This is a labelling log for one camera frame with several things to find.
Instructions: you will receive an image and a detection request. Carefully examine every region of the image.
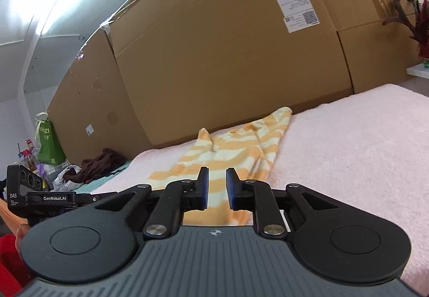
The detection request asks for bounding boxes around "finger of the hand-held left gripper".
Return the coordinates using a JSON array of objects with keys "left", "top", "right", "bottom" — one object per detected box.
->
[{"left": 91, "top": 192, "right": 117, "bottom": 206}]

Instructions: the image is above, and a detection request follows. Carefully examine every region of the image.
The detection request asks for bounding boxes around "pink fleece blanket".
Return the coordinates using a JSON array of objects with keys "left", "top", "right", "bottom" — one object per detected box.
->
[{"left": 90, "top": 83, "right": 429, "bottom": 286}]

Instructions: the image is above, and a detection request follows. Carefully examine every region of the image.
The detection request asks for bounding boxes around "white side table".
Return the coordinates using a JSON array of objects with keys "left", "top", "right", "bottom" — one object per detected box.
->
[{"left": 405, "top": 64, "right": 429, "bottom": 80}]

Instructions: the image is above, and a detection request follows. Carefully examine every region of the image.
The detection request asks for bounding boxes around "cluster of small bottles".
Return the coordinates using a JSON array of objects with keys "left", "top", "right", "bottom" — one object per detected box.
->
[{"left": 15, "top": 138, "right": 46, "bottom": 180}]

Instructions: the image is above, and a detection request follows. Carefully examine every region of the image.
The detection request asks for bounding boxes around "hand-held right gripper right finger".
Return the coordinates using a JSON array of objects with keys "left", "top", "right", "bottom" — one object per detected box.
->
[{"left": 226, "top": 168, "right": 339, "bottom": 239}]

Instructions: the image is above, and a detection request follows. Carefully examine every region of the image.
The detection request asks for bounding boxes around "white shipping label with codes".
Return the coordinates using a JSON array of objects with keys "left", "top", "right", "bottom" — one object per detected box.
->
[{"left": 284, "top": 10, "right": 318, "bottom": 32}]

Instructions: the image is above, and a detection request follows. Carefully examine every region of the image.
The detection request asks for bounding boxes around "orange white striped garment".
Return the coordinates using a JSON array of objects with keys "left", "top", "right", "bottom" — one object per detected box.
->
[{"left": 144, "top": 107, "right": 293, "bottom": 227}]

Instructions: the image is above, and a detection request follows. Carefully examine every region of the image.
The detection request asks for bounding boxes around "red-leaved plant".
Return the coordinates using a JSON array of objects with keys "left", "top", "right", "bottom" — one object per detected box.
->
[{"left": 382, "top": 0, "right": 429, "bottom": 59}]

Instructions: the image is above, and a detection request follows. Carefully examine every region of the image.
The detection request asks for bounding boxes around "dark brown cloth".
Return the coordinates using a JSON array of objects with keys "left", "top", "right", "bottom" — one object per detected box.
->
[{"left": 69, "top": 148, "right": 128, "bottom": 184}]

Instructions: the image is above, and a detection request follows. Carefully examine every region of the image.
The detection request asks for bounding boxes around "large labelled cardboard box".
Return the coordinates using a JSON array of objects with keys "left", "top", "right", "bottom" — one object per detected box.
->
[{"left": 102, "top": 0, "right": 355, "bottom": 147}]

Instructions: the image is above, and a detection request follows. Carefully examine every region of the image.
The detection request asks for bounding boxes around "light teal cloth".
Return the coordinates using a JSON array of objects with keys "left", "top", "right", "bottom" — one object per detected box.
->
[{"left": 72, "top": 161, "right": 132, "bottom": 194}]

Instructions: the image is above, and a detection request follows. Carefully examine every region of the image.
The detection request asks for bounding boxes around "green shopping bag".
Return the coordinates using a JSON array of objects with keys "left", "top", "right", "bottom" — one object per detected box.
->
[{"left": 34, "top": 112, "right": 68, "bottom": 165}]

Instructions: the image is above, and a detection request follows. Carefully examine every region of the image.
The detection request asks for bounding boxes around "black white striped cloth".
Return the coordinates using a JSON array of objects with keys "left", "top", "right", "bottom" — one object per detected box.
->
[{"left": 50, "top": 165, "right": 83, "bottom": 191}]

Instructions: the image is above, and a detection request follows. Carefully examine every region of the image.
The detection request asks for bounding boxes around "cardboard box with tape patch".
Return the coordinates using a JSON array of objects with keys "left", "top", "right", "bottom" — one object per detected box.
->
[{"left": 293, "top": 0, "right": 423, "bottom": 95}]

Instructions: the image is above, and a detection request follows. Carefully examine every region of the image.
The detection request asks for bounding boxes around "white shipping label with text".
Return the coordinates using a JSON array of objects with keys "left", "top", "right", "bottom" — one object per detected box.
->
[{"left": 276, "top": 0, "right": 308, "bottom": 16}]

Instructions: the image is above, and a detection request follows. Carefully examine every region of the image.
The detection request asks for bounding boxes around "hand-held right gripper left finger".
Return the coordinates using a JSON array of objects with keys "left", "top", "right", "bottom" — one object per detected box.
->
[{"left": 95, "top": 167, "right": 209, "bottom": 239}]

